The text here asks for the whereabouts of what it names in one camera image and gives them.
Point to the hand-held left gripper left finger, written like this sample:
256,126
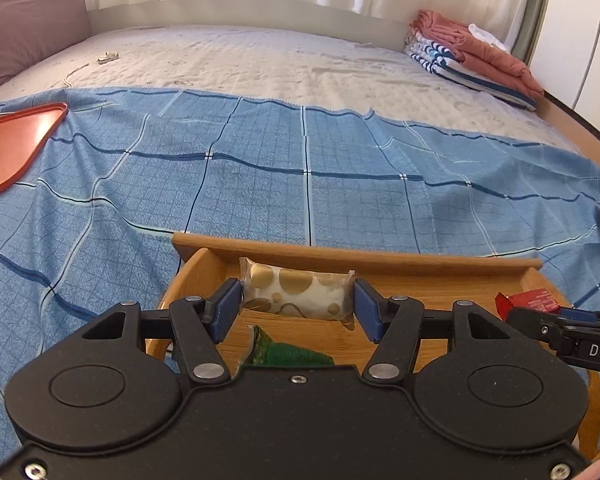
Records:
227,310

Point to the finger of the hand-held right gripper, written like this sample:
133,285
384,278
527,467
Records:
580,316
530,327

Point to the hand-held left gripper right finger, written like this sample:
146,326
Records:
367,310

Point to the red foil snack packet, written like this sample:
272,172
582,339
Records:
535,300

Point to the white gold-dotted snack packet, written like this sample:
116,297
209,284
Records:
295,290

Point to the green snack packet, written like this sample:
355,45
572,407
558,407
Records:
285,352

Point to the wooden tray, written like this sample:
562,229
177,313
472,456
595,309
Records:
430,270

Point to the blue checked bedsheet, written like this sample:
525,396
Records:
230,200

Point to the beige quilted bed cover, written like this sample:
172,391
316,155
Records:
280,65

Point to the folded blue striped towel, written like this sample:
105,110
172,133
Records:
440,60

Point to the orange plastic tray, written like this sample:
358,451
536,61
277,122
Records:
10,145

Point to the folded blankets stack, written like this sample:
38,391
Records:
480,55

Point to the small white cloth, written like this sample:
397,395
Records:
485,35

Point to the green curtain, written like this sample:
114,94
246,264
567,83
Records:
535,10

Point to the purple pillow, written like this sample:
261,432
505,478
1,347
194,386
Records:
30,20

